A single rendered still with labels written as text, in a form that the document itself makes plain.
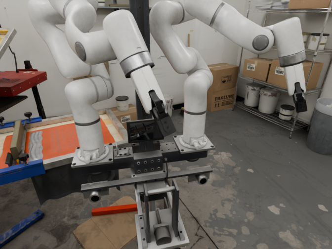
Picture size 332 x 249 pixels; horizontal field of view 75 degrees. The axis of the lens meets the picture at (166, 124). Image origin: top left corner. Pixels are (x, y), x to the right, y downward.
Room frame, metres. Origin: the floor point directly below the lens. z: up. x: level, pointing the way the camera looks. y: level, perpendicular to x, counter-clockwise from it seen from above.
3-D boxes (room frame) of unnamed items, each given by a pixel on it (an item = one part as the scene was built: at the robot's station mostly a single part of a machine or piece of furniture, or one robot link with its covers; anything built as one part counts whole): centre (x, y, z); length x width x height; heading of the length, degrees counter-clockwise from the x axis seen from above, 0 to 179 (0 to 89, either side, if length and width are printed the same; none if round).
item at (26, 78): (2.10, 1.55, 1.06); 0.61 x 0.46 x 0.12; 178
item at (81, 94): (0.76, 0.30, 1.37); 0.13 x 0.10 x 0.16; 136
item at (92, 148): (0.73, 0.30, 1.21); 0.16 x 0.13 x 0.15; 13
